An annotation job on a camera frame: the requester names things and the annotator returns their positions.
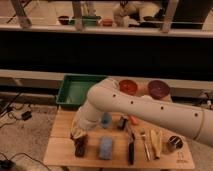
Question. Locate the blue sponge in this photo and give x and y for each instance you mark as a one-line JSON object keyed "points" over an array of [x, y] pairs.
{"points": [[105, 149]]}

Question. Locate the yellow banana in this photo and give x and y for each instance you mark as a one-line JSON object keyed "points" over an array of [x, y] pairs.
{"points": [[156, 140]]}

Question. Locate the metal cup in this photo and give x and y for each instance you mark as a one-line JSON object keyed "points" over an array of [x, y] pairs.
{"points": [[174, 143]]}

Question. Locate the background green tray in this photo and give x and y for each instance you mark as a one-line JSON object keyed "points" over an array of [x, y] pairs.
{"points": [[91, 20]]}

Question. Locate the metal spoon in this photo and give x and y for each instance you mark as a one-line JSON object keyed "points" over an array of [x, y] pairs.
{"points": [[143, 136]]}

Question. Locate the purple grape bunch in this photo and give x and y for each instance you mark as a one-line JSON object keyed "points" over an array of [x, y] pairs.
{"points": [[80, 141]]}

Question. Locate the black handled knife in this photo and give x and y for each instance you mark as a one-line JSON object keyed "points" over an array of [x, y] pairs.
{"points": [[131, 148]]}

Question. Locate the background orange bowl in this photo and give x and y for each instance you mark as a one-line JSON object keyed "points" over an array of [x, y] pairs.
{"points": [[107, 22]]}

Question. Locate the background dark red bowl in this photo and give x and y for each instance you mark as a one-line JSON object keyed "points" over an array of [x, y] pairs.
{"points": [[63, 20]]}

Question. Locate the orange carrot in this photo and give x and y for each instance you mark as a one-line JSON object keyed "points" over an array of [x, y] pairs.
{"points": [[134, 120]]}

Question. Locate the black rectangular block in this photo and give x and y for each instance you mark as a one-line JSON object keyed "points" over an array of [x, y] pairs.
{"points": [[80, 150]]}

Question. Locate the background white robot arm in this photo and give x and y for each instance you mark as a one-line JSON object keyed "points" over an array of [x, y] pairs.
{"points": [[144, 8]]}

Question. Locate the green plastic tray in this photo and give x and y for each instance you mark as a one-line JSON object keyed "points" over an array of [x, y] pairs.
{"points": [[74, 88]]}

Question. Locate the purple bowl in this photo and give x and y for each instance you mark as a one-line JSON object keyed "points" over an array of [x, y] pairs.
{"points": [[158, 89]]}

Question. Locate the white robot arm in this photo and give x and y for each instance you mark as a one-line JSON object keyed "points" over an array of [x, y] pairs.
{"points": [[190, 121]]}

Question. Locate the black power adapter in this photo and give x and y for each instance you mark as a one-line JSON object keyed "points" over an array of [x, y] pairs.
{"points": [[26, 115]]}

